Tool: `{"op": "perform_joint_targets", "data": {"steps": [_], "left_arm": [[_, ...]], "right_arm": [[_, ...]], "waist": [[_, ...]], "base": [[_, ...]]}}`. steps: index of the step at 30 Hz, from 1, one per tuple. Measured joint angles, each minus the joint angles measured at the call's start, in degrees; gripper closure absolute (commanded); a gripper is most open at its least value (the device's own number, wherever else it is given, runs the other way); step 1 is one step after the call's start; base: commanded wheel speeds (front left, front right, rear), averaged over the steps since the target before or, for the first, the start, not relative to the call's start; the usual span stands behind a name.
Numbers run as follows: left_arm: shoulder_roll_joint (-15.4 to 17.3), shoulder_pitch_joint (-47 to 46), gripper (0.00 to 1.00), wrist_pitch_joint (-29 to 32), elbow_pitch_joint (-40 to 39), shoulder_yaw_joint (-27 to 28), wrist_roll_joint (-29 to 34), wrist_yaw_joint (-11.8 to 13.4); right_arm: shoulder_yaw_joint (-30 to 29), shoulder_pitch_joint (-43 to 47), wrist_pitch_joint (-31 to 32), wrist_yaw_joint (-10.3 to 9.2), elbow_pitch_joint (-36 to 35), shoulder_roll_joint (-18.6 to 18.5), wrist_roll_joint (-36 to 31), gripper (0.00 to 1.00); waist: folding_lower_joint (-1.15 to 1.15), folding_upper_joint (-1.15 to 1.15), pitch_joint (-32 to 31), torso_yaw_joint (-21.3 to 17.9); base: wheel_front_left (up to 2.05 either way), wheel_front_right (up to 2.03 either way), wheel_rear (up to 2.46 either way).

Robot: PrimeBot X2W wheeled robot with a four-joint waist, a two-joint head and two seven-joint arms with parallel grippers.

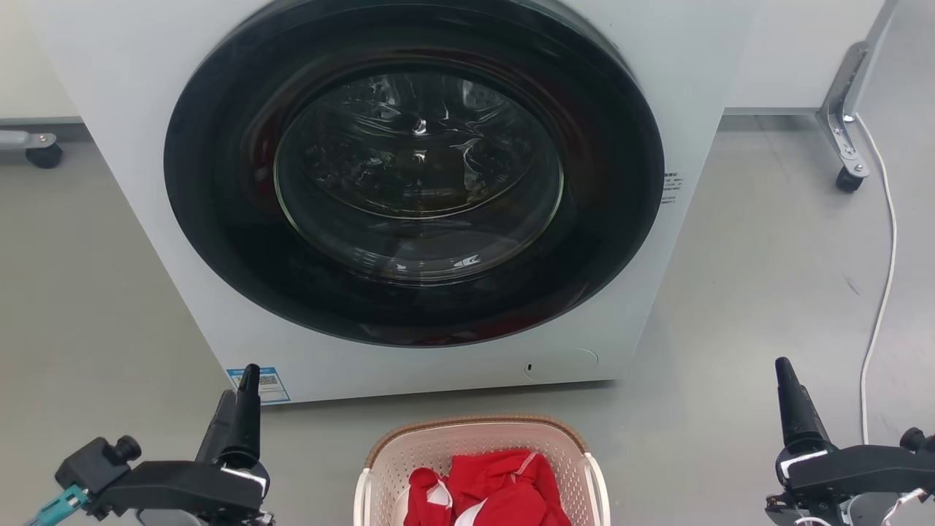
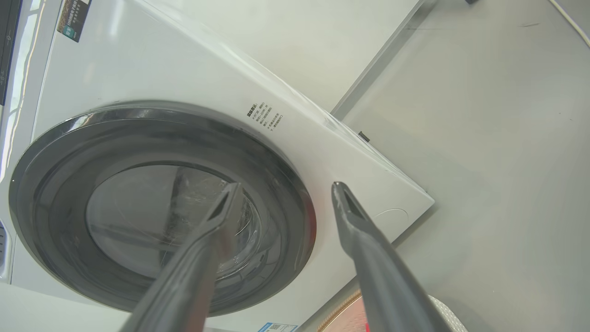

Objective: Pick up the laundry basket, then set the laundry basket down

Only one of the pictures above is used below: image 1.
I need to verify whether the blue energy label sticker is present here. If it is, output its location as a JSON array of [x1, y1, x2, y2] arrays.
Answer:
[[226, 367, 291, 405]]

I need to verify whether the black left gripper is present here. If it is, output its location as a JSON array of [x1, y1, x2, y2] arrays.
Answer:
[[55, 363, 272, 526]]

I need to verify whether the white board panel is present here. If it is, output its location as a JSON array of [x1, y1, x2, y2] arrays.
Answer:
[[723, 0, 889, 116], [0, 0, 83, 126]]

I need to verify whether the red and white garment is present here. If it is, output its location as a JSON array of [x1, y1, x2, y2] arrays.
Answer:
[[403, 451, 573, 526]]

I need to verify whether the grey metal caster leg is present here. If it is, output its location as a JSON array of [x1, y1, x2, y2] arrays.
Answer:
[[815, 0, 901, 194], [0, 129, 64, 170]]

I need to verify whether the white front-load washing machine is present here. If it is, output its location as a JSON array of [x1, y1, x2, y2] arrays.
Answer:
[[26, 0, 760, 405]]

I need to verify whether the black round washer door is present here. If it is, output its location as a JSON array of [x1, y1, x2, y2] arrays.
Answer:
[[163, 0, 665, 348]]

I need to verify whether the white floor cable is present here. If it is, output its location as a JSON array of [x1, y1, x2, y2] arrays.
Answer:
[[853, 113, 898, 446]]

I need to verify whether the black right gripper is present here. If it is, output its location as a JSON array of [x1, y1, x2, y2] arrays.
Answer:
[[765, 357, 935, 526]]

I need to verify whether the white perforated laundry basket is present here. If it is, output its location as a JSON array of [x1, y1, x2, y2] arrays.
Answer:
[[354, 415, 611, 526]]

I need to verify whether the teal cable connector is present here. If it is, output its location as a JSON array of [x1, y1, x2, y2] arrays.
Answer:
[[28, 485, 90, 526]]

